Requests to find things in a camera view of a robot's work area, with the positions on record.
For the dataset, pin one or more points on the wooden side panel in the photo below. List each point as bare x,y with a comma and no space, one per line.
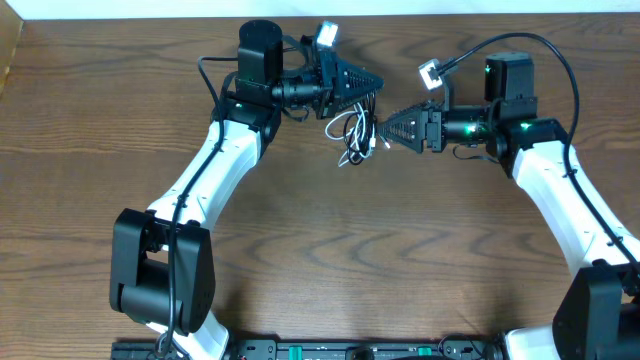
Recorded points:
10,33

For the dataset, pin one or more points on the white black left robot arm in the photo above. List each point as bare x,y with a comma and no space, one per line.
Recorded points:
162,270

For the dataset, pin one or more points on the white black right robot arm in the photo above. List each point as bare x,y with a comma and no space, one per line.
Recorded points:
599,315

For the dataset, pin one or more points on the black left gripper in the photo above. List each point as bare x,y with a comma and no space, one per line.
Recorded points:
336,77

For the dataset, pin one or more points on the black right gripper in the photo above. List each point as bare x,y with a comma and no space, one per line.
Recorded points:
418,114

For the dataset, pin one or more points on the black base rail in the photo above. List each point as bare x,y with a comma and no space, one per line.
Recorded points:
450,347

